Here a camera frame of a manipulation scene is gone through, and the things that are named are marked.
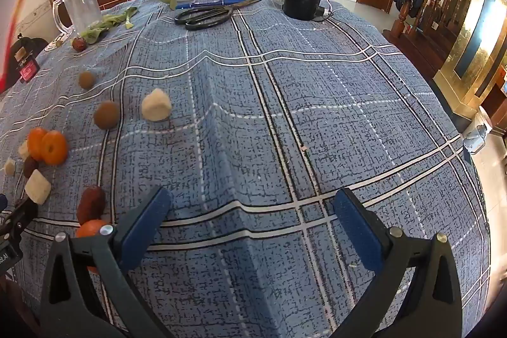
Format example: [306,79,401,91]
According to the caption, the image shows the large cream white chunk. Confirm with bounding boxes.
[141,88,173,122]

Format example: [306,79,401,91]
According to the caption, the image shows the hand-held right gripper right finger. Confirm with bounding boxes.
[332,188,464,338]

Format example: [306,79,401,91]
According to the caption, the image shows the shiny white container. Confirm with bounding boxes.
[463,112,494,154]

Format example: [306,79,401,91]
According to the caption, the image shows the blue plaid tablecloth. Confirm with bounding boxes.
[0,0,492,338]

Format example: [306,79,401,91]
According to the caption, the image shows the green leafy vegetable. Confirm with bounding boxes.
[77,6,138,44]

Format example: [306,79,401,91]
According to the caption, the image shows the long red jujube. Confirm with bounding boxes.
[76,185,107,225]

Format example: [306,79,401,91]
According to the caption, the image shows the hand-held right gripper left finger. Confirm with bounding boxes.
[40,186,175,338]

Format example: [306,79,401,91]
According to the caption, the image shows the black jar with red label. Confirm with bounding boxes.
[8,38,49,84]

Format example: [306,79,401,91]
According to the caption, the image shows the large brown longan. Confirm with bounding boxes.
[93,101,120,130]

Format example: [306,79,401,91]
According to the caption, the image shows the clear plastic mug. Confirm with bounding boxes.
[52,0,103,35]

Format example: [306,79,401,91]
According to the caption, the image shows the black scissors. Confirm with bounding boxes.
[174,0,263,31]

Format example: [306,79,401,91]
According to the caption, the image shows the wooden stair railing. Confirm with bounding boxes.
[382,0,476,75]

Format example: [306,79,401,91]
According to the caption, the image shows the blue pen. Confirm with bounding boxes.
[175,0,245,10]

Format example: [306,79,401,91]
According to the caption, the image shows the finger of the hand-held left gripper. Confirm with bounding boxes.
[0,194,39,244]

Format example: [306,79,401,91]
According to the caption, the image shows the square cream white chunk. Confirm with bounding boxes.
[24,169,52,205]

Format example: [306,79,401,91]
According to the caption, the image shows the dark brown jujube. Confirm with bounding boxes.
[23,157,39,179]

